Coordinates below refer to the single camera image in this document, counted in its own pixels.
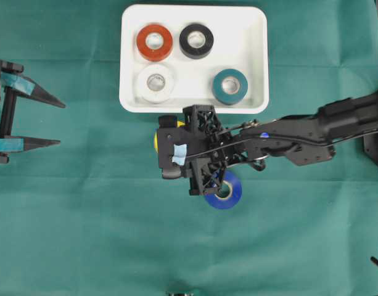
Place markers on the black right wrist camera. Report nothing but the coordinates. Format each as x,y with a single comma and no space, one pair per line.
177,147

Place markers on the blue tape roll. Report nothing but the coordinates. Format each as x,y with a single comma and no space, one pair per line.
229,193

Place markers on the black low camera top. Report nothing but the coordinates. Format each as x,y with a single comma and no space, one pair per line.
179,293

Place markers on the yellow tape roll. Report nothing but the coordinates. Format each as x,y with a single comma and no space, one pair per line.
178,124

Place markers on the black tape roll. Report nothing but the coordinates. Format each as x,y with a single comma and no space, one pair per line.
196,41

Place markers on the white tape roll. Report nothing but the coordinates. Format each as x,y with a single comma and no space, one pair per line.
155,84

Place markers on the green table cloth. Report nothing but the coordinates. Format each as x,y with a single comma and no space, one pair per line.
93,216

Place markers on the white plastic case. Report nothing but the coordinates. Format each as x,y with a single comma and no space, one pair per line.
240,42

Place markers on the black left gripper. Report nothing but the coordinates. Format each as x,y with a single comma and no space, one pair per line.
12,84

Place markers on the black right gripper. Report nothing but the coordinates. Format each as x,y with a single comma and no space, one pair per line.
208,153

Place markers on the green tape roll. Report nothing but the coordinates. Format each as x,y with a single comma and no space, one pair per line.
229,86

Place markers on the red tape roll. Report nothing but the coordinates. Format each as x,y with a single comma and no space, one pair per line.
154,42

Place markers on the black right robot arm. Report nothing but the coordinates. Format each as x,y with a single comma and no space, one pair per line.
302,139

